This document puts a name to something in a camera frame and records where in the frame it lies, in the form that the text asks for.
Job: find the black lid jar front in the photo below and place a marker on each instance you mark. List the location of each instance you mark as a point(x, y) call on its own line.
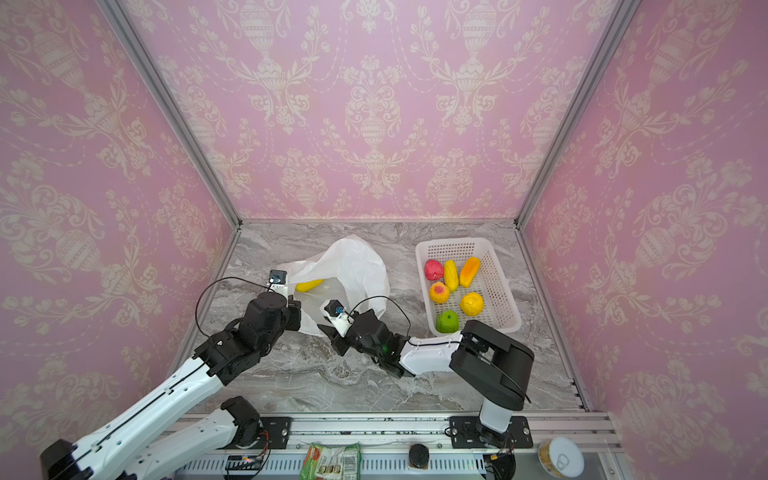
point(418, 457)

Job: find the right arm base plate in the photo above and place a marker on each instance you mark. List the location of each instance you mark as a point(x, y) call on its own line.
point(466, 432)

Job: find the aluminium corner post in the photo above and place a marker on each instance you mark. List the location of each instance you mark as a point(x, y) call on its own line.
point(118, 18)
point(616, 27)

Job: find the pink red fruit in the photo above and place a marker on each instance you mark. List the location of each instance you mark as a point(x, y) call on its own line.
point(433, 270)

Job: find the tin can pull tab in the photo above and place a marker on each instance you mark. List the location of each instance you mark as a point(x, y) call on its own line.
point(561, 458)

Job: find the white plastic bag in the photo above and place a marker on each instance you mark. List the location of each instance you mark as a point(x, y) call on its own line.
point(353, 273)

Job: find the green snack packet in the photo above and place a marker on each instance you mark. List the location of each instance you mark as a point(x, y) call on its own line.
point(332, 462)

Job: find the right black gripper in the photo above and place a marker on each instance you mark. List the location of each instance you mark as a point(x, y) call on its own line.
point(339, 336)

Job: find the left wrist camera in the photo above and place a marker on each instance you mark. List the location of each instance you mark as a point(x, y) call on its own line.
point(277, 282)

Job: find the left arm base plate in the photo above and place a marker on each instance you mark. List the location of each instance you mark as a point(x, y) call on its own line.
point(270, 432)

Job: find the yellow banana fruit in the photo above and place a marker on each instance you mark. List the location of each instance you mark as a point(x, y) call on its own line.
point(307, 286)

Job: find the left aluminium corner post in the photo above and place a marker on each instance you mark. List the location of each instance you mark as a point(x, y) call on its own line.
point(118, 18)

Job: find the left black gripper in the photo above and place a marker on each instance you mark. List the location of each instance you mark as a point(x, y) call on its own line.
point(295, 311)

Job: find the white perforated plastic basket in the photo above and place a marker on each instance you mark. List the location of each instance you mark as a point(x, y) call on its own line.
point(500, 310)

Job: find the aluminium front rail frame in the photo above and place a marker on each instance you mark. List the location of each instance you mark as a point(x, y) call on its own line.
point(385, 439)

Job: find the yellow orange round fruit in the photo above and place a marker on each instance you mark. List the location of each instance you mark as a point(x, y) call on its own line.
point(472, 304)

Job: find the orange mango fruit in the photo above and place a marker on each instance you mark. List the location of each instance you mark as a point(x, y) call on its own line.
point(469, 271)

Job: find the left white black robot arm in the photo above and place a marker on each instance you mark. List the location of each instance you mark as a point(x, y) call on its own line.
point(134, 445)

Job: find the right aluminium corner post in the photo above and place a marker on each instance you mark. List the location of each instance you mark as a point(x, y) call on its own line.
point(616, 27)

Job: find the yellow red peach fruit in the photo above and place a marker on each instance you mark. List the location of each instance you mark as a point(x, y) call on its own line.
point(439, 293)

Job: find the green fruit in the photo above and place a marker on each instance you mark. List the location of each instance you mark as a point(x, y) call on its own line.
point(447, 322)

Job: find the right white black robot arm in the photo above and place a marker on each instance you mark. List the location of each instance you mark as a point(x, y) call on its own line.
point(492, 363)

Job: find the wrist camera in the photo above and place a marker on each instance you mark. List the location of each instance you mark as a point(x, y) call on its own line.
point(277, 282)
point(335, 313)

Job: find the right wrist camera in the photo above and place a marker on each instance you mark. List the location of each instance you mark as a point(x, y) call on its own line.
point(335, 313)

